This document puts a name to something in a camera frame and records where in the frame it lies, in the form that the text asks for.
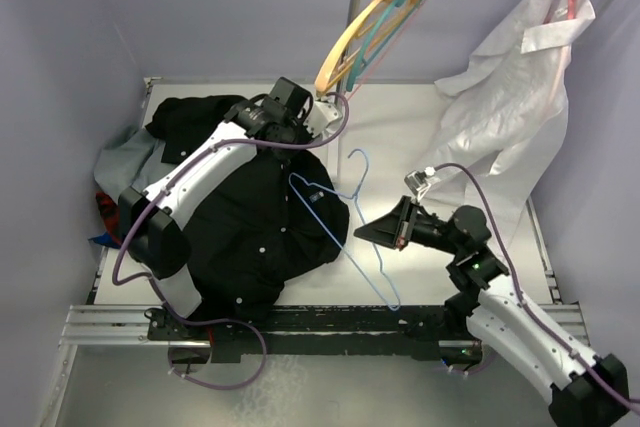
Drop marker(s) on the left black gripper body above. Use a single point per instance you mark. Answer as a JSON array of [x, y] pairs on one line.
[[295, 131]]

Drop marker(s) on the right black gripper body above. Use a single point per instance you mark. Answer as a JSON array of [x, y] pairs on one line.
[[428, 230]]

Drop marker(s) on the black button shirt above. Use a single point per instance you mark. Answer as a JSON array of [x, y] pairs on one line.
[[260, 217]]

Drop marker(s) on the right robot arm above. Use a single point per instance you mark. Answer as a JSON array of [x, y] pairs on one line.
[[579, 386]]

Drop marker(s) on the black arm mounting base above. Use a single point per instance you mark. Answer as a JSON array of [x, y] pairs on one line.
[[423, 333]]

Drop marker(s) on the teal hanger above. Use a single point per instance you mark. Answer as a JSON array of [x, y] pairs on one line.
[[395, 12]]

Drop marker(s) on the orange hanger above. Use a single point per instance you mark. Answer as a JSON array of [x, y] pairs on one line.
[[369, 32]]

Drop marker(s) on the grey shirt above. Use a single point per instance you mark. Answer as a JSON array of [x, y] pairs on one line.
[[133, 158]]

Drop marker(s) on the white hanging shirt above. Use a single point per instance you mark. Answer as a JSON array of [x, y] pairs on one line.
[[505, 121]]

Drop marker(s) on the red black plaid shirt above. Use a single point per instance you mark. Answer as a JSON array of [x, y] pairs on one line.
[[109, 214]]

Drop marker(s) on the pink hanger under white shirt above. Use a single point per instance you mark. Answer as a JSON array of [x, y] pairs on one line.
[[568, 27]]

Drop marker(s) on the blue garment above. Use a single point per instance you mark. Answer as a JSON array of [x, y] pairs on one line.
[[105, 240]]

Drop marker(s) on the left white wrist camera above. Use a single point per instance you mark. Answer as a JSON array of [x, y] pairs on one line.
[[324, 119]]

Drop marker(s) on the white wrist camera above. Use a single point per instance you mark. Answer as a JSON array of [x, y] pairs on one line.
[[419, 182], [324, 119]]

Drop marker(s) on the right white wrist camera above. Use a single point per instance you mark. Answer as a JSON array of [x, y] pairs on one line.
[[419, 182]]

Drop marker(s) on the aluminium frame rail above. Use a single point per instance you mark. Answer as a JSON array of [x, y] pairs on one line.
[[127, 324]]

